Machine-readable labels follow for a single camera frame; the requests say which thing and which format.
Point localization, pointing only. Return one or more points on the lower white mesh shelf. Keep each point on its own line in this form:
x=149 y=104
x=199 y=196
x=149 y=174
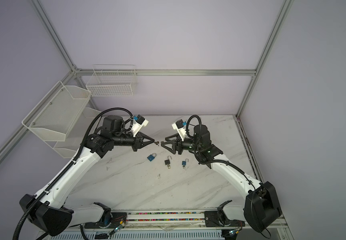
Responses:
x=69 y=147

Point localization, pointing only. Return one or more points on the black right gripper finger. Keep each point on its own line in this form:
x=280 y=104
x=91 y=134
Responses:
x=173 y=139
x=171 y=147

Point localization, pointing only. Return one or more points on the white mesh shelf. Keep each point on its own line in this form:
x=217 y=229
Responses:
x=69 y=147
x=54 y=117

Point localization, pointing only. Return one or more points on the aluminium frame profiles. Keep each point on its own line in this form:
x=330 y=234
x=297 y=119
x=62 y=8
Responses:
x=76 y=73

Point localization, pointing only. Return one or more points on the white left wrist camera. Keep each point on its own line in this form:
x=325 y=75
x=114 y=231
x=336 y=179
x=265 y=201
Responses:
x=138 y=122

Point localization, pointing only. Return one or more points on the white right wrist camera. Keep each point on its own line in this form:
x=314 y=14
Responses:
x=180 y=127

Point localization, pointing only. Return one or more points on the base rail with cable tray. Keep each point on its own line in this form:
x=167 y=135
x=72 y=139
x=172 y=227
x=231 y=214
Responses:
x=170 y=225

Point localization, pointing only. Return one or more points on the blue padlock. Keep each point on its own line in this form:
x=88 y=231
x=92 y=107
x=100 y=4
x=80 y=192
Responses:
x=185 y=164
x=152 y=157

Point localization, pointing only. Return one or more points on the white wire wall basket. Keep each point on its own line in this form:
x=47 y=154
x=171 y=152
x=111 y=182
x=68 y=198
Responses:
x=113 y=81

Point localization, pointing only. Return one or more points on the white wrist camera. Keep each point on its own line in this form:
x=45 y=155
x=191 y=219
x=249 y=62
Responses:
x=180 y=127
x=138 y=122

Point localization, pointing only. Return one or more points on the upper white mesh shelf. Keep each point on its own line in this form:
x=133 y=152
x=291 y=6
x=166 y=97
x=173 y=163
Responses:
x=54 y=117

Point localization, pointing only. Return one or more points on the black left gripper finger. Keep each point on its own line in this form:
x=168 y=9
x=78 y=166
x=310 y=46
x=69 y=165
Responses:
x=141 y=145
x=145 y=139

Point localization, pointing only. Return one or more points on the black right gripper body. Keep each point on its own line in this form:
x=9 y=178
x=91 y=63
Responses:
x=189 y=144

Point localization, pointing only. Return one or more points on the small grey padlock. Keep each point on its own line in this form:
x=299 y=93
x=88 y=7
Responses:
x=168 y=162

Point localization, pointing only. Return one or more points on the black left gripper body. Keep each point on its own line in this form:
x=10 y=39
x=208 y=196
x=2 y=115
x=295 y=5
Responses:
x=126 y=139

